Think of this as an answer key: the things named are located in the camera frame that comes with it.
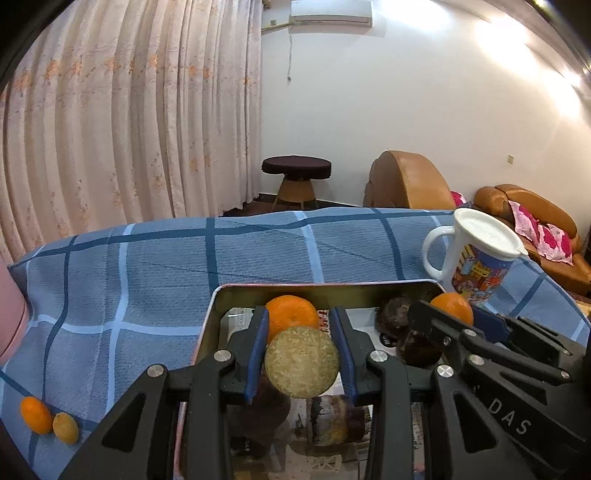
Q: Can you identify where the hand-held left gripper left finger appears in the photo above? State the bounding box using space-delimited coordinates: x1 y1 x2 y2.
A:
60 305 271 480

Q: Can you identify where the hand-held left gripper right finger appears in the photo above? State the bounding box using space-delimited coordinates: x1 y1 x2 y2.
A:
329 305 532 480

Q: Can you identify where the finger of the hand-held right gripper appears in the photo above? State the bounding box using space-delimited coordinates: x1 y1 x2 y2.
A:
407 300 575 398
473 307 589 370

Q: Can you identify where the orange mandarin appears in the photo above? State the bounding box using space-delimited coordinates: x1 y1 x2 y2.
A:
429 292 475 326
265 295 320 344
20 396 54 435

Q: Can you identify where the brown taro root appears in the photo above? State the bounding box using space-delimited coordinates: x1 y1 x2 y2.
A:
375 296 414 337
397 330 444 368

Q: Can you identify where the pink tin box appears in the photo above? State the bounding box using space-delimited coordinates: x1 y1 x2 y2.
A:
173 279 462 480

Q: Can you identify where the printed white mug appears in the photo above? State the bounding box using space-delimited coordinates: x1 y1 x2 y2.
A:
421 224 518 308

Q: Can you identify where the white mug lid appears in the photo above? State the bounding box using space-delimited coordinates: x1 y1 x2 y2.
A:
454 208 529 260

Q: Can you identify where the pink floral cloth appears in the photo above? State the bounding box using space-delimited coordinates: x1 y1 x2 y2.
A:
508 200 575 266

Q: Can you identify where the brown leather sofa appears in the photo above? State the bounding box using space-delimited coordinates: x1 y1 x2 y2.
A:
475 184 591 296

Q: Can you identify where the blue plaid blanket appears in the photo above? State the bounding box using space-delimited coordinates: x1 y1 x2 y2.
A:
0 206 591 480

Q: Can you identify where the round dark stool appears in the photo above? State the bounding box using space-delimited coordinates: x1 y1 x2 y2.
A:
261 156 333 210

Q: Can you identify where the small yellow fruit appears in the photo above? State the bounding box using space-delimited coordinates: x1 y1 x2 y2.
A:
52 412 80 445

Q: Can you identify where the pink cylindrical container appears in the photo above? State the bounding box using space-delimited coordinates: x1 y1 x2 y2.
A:
0 258 29 365

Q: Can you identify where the pale floral curtain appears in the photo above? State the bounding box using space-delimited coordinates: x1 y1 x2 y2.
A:
0 0 264 264

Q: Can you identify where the white air conditioner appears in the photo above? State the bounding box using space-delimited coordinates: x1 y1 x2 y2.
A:
289 0 373 26

